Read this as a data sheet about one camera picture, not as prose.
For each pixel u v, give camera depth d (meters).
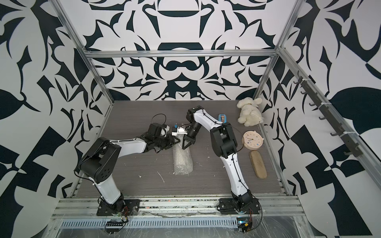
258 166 0.86
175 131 0.85
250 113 1.00
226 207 0.74
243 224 0.71
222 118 1.05
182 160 0.84
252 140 0.96
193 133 0.83
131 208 0.74
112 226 0.73
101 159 0.49
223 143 0.60
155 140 0.76
